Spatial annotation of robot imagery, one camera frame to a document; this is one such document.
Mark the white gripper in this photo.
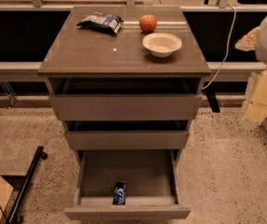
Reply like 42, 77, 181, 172
235, 16, 267, 130

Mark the blue pepsi can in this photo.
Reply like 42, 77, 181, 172
113, 181, 127, 205

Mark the grey drawer cabinet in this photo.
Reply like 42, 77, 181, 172
36, 5, 212, 159

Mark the bottom grey drawer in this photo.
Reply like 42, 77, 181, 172
64, 149, 190, 220

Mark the grey drawer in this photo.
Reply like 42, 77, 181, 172
65, 120, 190, 150
49, 77, 202, 121
64, 149, 190, 220

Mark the top grey drawer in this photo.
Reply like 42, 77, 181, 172
49, 77, 202, 121

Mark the middle grey drawer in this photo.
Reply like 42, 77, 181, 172
65, 120, 190, 150

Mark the white bowl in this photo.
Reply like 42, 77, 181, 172
142, 33, 182, 58

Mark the red apple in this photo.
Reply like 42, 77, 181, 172
139, 14, 157, 34

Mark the blue white chip bag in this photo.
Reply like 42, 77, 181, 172
77, 12, 123, 34

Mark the black metal stand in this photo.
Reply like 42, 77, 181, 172
6, 146, 48, 224

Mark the white cable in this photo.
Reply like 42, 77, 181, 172
202, 4, 237, 91

